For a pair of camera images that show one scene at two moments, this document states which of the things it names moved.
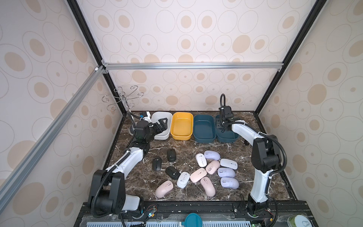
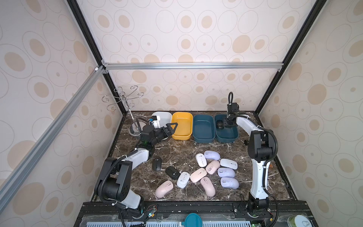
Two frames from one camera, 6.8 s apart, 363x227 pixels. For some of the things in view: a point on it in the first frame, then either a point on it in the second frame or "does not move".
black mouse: (172, 172) does not move
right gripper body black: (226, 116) → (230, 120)
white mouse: (201, 160) does not move
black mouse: (157, 163) does not move
